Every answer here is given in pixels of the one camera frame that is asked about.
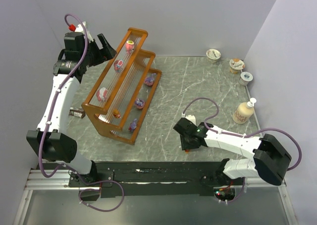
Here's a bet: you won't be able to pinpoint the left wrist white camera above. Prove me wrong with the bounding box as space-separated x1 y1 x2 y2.
68 21 94 43

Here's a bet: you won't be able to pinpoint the pink pot toy green top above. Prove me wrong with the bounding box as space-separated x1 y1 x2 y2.
125 40 135 54

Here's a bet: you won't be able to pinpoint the pink egg toy blue spots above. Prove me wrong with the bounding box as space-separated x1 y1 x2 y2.
113 59 124 73

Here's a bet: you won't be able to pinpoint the wrist white camera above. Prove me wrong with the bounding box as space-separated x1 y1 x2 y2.
181 113 196 124
68 21 94 43

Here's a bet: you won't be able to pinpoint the white yogurt cup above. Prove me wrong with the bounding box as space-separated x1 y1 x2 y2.
206 49 221 63

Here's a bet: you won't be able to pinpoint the small purple bunny toy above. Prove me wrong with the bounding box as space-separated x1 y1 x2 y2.
128 118 138 132

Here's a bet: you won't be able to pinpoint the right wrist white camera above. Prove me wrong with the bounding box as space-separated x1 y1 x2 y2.
181 113 196 124

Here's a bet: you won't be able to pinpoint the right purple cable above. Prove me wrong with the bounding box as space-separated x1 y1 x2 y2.
182 97 302 205

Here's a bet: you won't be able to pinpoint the brown chocolate bar wrapper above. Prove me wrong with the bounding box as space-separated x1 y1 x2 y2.
68 107 86 118

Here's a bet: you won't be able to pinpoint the beige soap pump bottle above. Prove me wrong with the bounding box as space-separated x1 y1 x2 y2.
232 98 257 124

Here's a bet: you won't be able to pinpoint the orange wooden tiered shelf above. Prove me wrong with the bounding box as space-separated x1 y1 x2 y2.
82 28 162 145

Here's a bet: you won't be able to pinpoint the pink ball purple bunny toy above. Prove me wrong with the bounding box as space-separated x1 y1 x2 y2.
134 98 145 110

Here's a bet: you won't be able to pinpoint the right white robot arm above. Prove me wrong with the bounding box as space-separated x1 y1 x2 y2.
173 117 291 186

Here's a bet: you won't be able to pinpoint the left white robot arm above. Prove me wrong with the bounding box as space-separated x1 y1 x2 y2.
26 32 116 183

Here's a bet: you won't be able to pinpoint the orange yogurt cup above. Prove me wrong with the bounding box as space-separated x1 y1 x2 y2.
229 58 245 74

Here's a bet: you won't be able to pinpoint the pink egg toy white frill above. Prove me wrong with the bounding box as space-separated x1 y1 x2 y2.
96 87 108 102

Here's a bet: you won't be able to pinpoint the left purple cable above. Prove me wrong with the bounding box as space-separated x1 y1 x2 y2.
38 13 89 178

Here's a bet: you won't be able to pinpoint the purple cable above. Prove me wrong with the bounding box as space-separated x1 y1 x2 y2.
38 13 89 178
182 97 302 205

